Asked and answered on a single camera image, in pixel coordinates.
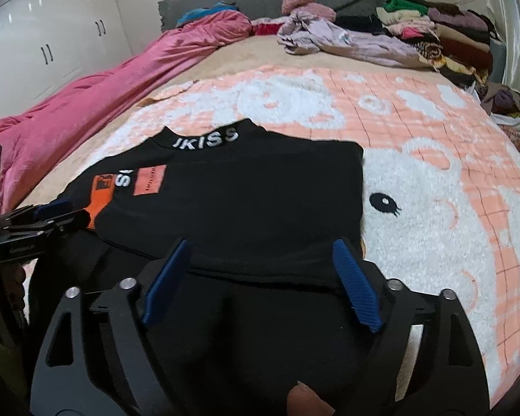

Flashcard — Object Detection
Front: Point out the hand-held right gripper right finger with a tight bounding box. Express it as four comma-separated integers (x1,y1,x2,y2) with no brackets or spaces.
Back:
331,238,491,416

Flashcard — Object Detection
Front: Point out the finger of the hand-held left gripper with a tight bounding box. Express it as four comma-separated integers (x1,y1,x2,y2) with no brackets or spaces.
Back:
0,198,72,226
2,210,93,244

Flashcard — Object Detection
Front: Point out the white wardrobe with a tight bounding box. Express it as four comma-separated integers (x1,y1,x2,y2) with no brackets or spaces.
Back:
0,0,113,135

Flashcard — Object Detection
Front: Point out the pile of folded clothes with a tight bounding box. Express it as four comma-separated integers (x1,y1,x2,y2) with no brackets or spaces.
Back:
336,0,499,92

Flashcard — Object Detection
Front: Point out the pink quilt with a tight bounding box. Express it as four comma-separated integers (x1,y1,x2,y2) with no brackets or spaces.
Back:
0,9,254,215

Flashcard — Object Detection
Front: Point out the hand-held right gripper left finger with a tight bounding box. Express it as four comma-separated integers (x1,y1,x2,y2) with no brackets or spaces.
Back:
29,237,193,416

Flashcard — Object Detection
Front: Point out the peach and white printed blanket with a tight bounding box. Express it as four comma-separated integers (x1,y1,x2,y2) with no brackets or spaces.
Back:
82,65,520,399

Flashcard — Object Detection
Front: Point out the black printed shirt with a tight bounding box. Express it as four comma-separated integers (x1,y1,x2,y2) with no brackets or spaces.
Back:
26,117,367,416

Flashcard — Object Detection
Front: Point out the blue cloth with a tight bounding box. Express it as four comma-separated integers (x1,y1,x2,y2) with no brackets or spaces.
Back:
175,2,239,27

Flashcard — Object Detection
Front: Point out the lilac garment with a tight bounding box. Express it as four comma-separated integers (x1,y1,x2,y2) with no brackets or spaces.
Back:
277,9,421,68

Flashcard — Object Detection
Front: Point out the beige bed sheet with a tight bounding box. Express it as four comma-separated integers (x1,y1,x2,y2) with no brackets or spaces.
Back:
0,30,460,209

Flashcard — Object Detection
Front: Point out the pink fluffy garment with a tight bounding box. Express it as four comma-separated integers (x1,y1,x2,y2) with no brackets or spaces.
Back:
301,2,336,22
281,0,317,14

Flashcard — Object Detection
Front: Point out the white satin curtain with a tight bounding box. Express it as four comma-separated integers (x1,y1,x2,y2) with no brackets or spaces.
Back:
481,0,520,109

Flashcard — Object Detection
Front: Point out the red cloth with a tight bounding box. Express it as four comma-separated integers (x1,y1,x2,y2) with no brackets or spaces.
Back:
253,21,287,37

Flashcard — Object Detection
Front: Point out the person's right hand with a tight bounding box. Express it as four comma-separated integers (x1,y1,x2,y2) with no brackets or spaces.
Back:
285,380,336,416

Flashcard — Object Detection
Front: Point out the grey cushion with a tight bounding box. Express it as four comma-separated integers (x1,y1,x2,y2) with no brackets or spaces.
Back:
489,39,509,84

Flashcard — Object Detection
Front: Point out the white bag of clothes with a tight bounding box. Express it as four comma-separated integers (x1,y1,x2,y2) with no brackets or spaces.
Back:
481,84,520,152

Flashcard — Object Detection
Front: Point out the person's left hand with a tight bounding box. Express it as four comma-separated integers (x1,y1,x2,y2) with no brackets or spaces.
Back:
0,265,27,315

